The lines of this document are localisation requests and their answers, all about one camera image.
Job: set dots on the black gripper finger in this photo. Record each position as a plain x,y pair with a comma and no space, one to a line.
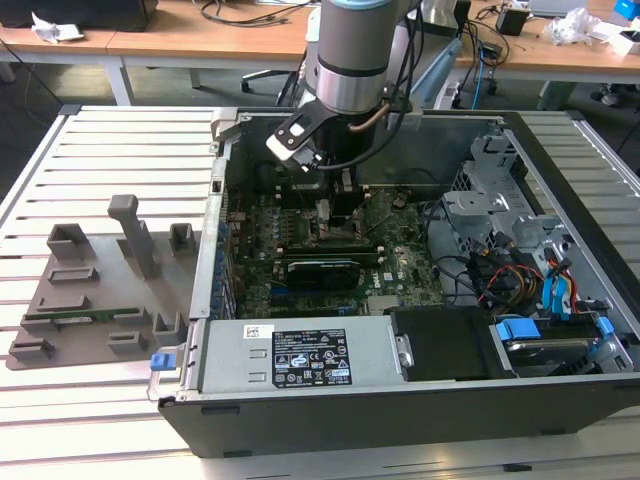
324,212
347,210

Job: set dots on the thin metal locking lever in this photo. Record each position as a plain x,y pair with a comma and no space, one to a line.
302,201
379,223

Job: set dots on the CPU socket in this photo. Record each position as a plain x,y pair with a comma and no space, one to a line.
314,235

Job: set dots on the black RAM slot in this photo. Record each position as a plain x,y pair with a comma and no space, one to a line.
287,204
287,194
370,256
287,189
287,199
371,262
300,245
325,251

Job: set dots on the round coin battery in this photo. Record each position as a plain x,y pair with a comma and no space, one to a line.
398,201

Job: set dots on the black graphics card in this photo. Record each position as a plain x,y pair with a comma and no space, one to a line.
320,276

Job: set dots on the green motherboard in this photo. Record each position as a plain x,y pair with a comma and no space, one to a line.
415,240

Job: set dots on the pale blue teach pendant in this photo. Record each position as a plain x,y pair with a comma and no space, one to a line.
435,80

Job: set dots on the white power strip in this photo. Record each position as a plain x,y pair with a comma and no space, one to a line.
450,95

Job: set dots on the silver metal drive cage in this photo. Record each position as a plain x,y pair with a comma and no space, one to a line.
475,202

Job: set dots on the black plastic bay cover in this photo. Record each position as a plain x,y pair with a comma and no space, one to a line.
440,345

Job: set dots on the silver power supply unit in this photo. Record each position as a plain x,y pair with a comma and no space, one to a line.
230,350

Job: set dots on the wooden desk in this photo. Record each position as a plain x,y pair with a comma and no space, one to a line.
50,50
165,42
550,57

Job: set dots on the hard disk in blue carrier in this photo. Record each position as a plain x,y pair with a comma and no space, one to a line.
517,330

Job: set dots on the small black box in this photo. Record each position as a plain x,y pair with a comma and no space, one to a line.
511,21

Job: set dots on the open black PC case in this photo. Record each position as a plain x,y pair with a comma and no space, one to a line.
350,425

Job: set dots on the blue case latch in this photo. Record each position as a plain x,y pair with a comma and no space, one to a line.
162,362

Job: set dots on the grey parts rack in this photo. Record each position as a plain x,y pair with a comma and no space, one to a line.
120,300

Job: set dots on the green RAM stick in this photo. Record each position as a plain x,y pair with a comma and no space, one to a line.
105,315

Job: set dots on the grey laptop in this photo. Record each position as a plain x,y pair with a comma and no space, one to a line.
555,6

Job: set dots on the clear plastic wrap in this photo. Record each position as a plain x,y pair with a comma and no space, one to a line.
575,25

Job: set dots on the white cardboard box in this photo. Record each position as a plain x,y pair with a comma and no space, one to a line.
620,42

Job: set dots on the black computer case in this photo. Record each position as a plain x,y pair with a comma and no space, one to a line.
75,12

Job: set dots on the crumpled white paper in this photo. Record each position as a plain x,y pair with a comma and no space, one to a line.
55,27

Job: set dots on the small blue box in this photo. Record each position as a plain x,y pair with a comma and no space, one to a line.
625,7

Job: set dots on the black camera bracket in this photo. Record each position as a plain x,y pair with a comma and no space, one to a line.
312,117

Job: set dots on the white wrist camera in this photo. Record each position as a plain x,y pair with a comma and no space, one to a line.
280,147

